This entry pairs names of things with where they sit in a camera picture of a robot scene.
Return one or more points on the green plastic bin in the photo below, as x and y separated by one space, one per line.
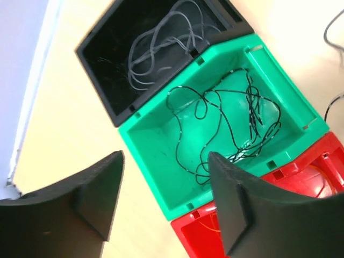
236 100

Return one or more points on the black plastic bin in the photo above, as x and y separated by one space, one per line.
137 47

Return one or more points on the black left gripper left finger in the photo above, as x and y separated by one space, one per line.
70 218

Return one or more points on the red plastic bin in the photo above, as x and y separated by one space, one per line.
317 172

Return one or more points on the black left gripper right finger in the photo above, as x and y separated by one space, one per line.
259 219

